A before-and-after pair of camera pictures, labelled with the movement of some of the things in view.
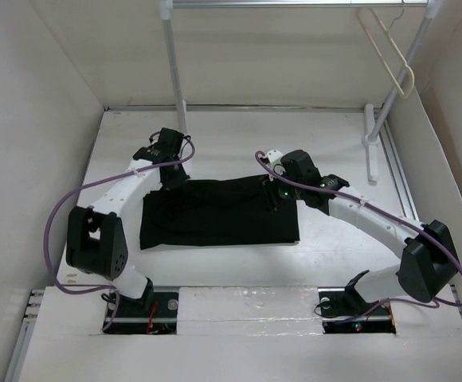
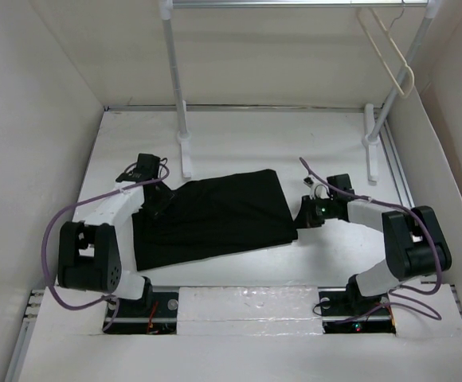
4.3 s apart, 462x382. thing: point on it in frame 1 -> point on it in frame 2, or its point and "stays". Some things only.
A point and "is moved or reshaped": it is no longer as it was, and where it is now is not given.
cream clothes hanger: (376, 49) stays
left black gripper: (177, 182) -> (157, 209)
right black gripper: (269, 188) -> (305, 217)
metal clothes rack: (373, 122) stays
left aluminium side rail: (33, 307) stays
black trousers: (217, 212) is moved or reshaped
